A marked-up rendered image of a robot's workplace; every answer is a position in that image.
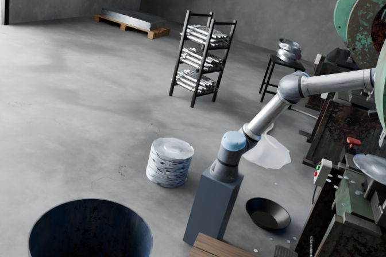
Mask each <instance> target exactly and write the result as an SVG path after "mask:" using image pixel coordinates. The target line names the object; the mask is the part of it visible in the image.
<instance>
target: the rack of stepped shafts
mask: <svg viewBox="0 0 386 257"><path fill-rule="evenodd" d="M213 14H214V13H213V12H210V14H199V13H191V11H190V10H187V14H186V19H185V23H184V28H183V32H182V33H181V35H182V37H181V41H180V46H179V51H178V54H177V59H176V64H175V69H174V72H173V77H172V79H171V80H172V82H171V87H170V90H169V96H172V94H173V89H174V86H176V85H179V86H181V87H183V88H185V89H187V90H189V91H191V92H194V94H193V97H192V101H191V105H190V107H191V108H193V107H194V104H195V101H196V97H199V96H203V95H208V94H213V98H212V102H215V100H216V97H217V93H218V89H219V85H220V82H221V78H222V74H223V70H224V68H225V64H226V60H227V56H228V53H229V49H230V46H231V42H232V39H233V35H234V31H235V28H236V24H237V21H236V20H234V21H233V22H216V20H215V19H212V18H213ZM190 16H201V17H209V19H208V22H207V26H200V25H197V26H195V25H194V26H192V25H191V26H190V25H188V23H189V20H190ZM214 25H232V27H231V32H230V36H228V35H226V34H223V33H222V32H219V31H217V30H214ZM187 28H190V29H191V30H190V29H187ZM187 32H188V34H187ZM228 37H229V39H227V38H228ZM184 40H192V41H195V42H197V43H199V44H202V47H201V49H196V48H190V50H188V49H186V48H185V49H183V45H184ZM224 41H225V42H224ZM211 46H212V47H211ZM217 49H226V50H225V54H224V57H223V59H220V58H219V57H217V56H215V55H213V54H211V53H208V50H217ZM182 51H184V52H186V53H185V54H182ZM182 56H183V57H182ZM183 63H185V64H187V65H190V66H192V67H194V68H196V71H191V70H189V69H188V70H186V69H185V70H184V72H183V71H182V72H179V71H178V68H179V64H183ZM214 72H219V76H218V80H217V83H216V81H214V80H211V79H210V78H209V77H207V76H205V75H203V74H207V73H214ZM177 73H178V74H180V75H179V76H177ZM177 78H178V79H177ZM215 83H216V84H215Z"/></svg>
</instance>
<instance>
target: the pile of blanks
mask: <svg viewBox="0 0 386 257"><path fill-rule="evenodd" d="M191 160H192V157H190V158H188V159H170V158H167V157H164V156H162V155H160V154H159V153H157V152H156V150H154V148H153V143H152V147H151V151H150V157H149V161H148V166H147V169H146V175H147V176H148V178H149V179H150V180H151V181H152V182H154V183H155V184H157V185H160V186H163V187H168V188H175V187H178V186H181V185H183V184H184V183H185V181H186V178H187V175H188V171H189V168H190V164H191Z"/></svg>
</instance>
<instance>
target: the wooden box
mask: <svg viewBox="0 0 386 257"><path fill-rule="evenodd" d="M188 257H259V256H256V255H253V254H251V253H249V252H246V251H244V250H241V249H239V248H237V247H234V246H231V245H229V244H227V243H224V242H222V241H220V240H217V239H215V238H212V237H209V236H207V235H205V234H202V233H199V234H198V236H197V238H196V241H195V243H194V245H193V247H192V249H191V252H190V254H189V256H188Z"/></svg>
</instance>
